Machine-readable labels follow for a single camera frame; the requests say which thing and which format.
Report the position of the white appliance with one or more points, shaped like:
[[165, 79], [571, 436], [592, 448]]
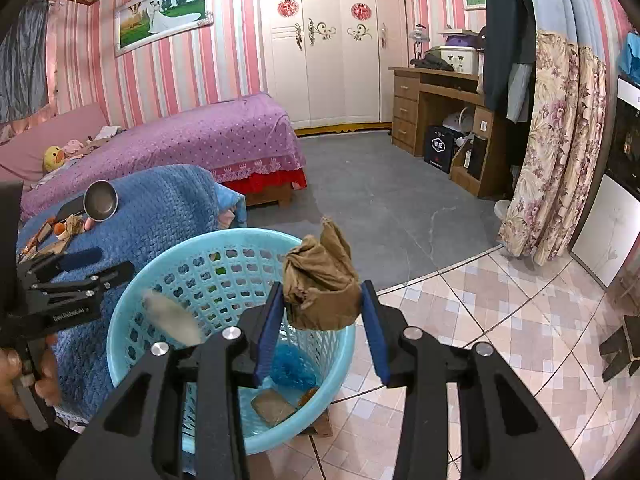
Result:
[[600, 230]]

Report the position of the small wooden stool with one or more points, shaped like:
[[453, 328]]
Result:
[[320, 425]]

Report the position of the tangerine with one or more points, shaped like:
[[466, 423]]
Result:
[[60, 229]]

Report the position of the blue knit blanket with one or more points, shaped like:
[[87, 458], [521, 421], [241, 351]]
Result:
[[150, 200]]

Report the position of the pink plush toy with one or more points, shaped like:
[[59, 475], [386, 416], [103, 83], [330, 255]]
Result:
[[72, 146]]

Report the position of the desk lamp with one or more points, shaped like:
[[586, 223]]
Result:
[[419, 35]]

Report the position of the floral curtain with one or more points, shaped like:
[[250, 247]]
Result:
[[550, 160]]

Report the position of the beige phone case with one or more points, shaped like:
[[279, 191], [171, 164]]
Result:
[[57, 248]]

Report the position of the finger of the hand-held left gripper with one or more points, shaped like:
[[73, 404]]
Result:
[[80, 257], [110, 270]]

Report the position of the pale blue curtain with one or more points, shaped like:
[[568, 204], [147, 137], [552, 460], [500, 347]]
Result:
[[575, 0]]

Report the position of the crumpled clothes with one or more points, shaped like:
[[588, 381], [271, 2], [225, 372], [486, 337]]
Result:
[[102, 137]]

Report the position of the wooden desk with drawers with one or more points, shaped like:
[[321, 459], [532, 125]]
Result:
[[407, 110]]

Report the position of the white storage box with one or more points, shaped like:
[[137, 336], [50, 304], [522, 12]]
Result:
[[462, 60]]

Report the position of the purple box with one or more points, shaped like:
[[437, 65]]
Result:
[[460, 39]]

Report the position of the dark clothing bundle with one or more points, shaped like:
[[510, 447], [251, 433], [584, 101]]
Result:
[[430, 63]]

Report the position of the pink headboard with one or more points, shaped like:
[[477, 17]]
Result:
[[50, 130]]

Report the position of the yellow duck plush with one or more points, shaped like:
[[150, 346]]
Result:
[[52, 157]]

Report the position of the white floor pot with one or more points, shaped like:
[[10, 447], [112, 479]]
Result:
[[502, 208]]

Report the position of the white fan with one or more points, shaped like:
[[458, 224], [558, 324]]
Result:
[[462, 120]]

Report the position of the orange snack wrapper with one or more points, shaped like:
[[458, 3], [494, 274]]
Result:
[[37, 237]]

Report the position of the turquoise plastic basket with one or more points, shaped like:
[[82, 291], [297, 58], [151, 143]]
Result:
[[150, 270]]

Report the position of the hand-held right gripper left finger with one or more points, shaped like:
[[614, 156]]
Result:
[[265, 340]]

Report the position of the pink steel-lined mug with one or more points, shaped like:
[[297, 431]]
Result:
[[100, 200]]

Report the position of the black shopping bag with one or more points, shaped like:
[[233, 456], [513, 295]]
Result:
[[439, 150]]

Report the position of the brown sock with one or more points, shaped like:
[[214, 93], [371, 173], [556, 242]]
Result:
[[320, 285]]

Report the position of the bed with purple bedspread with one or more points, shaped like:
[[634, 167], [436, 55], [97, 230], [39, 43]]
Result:
[[200, 135]]

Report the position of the blue cloth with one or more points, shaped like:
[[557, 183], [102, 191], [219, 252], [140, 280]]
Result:
[[631, 60]]

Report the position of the blue plastic bag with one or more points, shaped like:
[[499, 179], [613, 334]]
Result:
[[292, 365]]

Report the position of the black printed bag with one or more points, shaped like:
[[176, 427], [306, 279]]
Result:
[[482, 39]]

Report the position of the white wardrobe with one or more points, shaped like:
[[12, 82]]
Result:
[[330, 75]]

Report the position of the dark hanging clothes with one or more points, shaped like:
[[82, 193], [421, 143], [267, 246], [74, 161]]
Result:
[[505, 35]]

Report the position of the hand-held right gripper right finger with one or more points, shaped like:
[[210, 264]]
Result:
[[372, 340]]

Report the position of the person's left hand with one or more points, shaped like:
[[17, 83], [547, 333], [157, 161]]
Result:
[[47, 385]]

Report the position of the brown sponge block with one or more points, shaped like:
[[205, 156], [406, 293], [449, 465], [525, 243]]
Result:
[[272, 405]]

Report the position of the framed wedding photo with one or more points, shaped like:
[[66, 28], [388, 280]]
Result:
[[160, 15]]

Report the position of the dark wooden stool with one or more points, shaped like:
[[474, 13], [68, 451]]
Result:
[[622, 350]]

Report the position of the grey hanging cloth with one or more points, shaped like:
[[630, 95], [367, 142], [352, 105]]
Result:
[[25, 60]]

